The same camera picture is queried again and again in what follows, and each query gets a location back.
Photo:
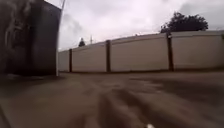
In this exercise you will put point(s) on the brown dirt road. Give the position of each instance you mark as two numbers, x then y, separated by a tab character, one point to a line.
110	96

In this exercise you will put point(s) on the thin pole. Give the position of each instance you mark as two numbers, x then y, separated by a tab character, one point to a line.
90	40

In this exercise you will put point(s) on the small dark tree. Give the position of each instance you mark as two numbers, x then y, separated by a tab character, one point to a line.
81	42

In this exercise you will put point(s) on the robot's own part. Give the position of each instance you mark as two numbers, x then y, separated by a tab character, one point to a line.
150	126

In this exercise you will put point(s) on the dark building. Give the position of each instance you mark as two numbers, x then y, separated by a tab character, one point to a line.
40	40

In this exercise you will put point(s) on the large dark tree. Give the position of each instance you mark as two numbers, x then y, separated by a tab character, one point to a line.
185	23

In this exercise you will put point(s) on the beige wall with brown pillars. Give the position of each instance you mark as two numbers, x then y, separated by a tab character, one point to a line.
140	53

